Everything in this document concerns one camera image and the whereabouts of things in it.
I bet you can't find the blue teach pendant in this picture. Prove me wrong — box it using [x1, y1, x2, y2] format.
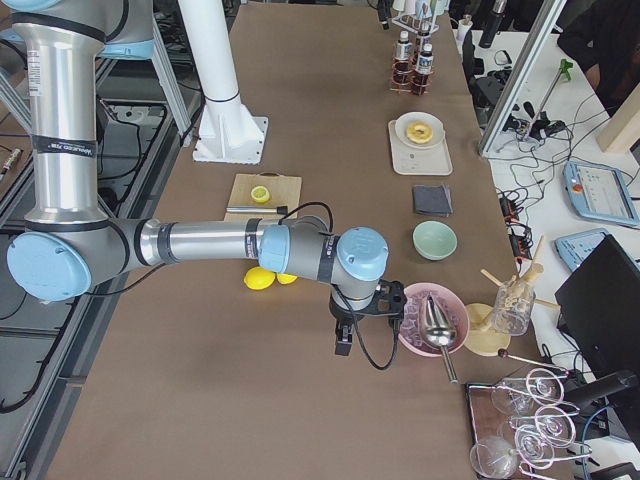
[554, 228, 610, 272]
[563, 161, 639, 227]

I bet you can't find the wine glass rack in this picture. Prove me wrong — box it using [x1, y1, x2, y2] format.
[465, 367, 592, 479]

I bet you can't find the half lemon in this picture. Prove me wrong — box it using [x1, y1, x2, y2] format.
[250, 185, 271, 204]

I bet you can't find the lower whole yellow lemon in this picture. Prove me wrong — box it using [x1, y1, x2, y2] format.
[276, 273, 298, 285]

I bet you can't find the glazed ring donut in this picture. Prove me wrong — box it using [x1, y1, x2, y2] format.
[405, 122, 433, 145]

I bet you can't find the bamboo cutting board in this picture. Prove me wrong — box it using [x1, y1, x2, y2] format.
[224, 174, 302, 221]

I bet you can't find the whole yellow lemon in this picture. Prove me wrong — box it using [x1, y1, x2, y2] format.
[243, 266, 276, 291]
[276, 273, 298, 285]

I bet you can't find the glass jar with sticks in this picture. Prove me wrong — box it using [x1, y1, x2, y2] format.
[481, 263, 544, 336]

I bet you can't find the tea bottle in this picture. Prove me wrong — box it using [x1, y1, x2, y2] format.
[393, 30, 412, 85]
[413, 43, 433, 95]
[412, 20, 430, 66]

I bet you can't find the pink ice bowl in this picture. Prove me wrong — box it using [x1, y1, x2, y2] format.
[399, 282, 469, 357]

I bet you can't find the mint green bowl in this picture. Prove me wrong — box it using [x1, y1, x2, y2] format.
[412, 221, 458, 261]

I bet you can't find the aluminium frame post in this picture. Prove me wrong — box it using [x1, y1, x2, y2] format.
[478, 0, 566, 158]

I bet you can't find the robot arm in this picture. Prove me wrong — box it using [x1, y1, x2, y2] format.
[6, 1, 406, 355]

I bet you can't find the grey folded cloth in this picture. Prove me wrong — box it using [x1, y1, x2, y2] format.
[412, 185, 453, 217]

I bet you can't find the white round plate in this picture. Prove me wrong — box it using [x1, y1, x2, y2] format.
[392, 112, 445, 149]

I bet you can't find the steel muddler black tip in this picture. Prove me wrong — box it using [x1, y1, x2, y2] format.
[226, 205, 289, 216]

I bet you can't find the copper wire bottle rack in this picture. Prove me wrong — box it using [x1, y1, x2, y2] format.
[389, 58, 433, 96]

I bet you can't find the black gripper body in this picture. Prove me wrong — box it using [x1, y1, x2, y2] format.
[329, 280, 405, 333]

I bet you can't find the upper whole yellow lemon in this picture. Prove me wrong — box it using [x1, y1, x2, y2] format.
[243, 266, 276, 291]

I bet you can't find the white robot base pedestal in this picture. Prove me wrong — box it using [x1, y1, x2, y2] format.
[179, 0, 268, 165]

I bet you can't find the cream tray with bunny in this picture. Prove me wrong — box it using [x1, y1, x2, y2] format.
[388, 120, 453, 176]

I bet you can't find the steel ice scoop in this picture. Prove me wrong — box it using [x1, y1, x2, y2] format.
[418, 294, 459, 384]

